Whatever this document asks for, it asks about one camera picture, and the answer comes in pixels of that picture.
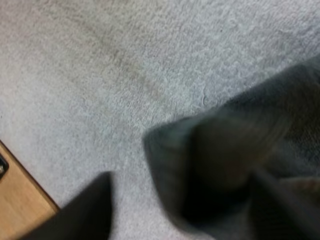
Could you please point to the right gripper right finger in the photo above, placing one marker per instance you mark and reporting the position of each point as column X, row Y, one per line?
column 277, row 215

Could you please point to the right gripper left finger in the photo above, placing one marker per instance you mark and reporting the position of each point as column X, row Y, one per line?
column 87, row 215

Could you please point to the grey-green towel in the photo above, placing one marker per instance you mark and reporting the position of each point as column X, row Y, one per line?
column 225, row 140

